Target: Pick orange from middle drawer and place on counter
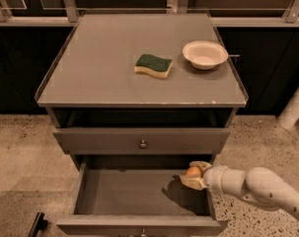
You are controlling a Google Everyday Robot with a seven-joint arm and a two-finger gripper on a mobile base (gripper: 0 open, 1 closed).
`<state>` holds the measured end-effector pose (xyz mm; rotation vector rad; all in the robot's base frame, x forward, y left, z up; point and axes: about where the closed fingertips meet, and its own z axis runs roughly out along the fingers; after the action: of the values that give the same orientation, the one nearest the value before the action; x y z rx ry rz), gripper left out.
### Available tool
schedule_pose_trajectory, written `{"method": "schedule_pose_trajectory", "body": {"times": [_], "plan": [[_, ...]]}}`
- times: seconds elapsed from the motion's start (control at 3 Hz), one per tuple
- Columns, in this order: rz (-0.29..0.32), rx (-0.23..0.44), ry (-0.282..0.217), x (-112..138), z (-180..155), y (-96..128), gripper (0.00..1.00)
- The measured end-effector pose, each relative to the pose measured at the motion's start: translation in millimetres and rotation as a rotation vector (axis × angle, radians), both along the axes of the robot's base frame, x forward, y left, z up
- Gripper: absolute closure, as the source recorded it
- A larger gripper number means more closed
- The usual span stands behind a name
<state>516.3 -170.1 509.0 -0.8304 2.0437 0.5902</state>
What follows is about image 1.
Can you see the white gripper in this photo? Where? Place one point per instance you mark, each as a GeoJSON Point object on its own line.
{"type": "Point", "coordinates": [214, 179]}

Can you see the orange fruit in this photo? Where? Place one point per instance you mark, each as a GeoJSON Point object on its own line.
{"type": "Point", "coordinates": [194, 171]}

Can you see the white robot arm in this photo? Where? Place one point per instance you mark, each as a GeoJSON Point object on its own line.
{"type": "Point", "coordinates": [258, 186]}

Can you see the metal top drawer knob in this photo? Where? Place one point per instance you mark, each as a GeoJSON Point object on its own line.
{"type": "Point", "coordinates": [143, 144]}

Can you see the metal drawer knob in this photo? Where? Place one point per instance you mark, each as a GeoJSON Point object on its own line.
{"type": "Point", "coordinates": [143, 234]}
{"type": "Point", "coordinates": [143, 144]}

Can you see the metal middle drawer knob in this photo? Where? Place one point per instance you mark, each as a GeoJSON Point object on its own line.
{"type": "Point", "coordinates": [143, 234]}

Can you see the grey open middle drawer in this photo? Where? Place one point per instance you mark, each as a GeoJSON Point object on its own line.
{"type": "Point", "coordinates": [121, 195]}

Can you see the grey drawer cabinet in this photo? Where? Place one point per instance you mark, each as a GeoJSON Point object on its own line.
{"type": "Point", "coordinates": [93, 83]}

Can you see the grey top drawer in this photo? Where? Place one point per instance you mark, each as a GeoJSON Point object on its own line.
{"type": "Point", "coordinates": [125, 141]}

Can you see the green yellow sponge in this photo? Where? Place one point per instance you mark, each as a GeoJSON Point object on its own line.
{"type": "Point", "coordinates": [152, 65]}

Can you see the white bowl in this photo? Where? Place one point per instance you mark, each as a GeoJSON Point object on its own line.
{"type": "Point", "coordinates": [205, 55]}

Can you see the white post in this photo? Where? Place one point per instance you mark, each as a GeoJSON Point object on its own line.
{"type": "Point", "coordinates": [290, 113]}

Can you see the black handle object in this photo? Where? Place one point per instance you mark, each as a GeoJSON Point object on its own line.
{"type": "Point", "coordinates": [39, 224]}

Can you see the metal railing frame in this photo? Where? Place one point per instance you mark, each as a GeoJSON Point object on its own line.
{"type": "Point", "coordinates": [70, 4]}

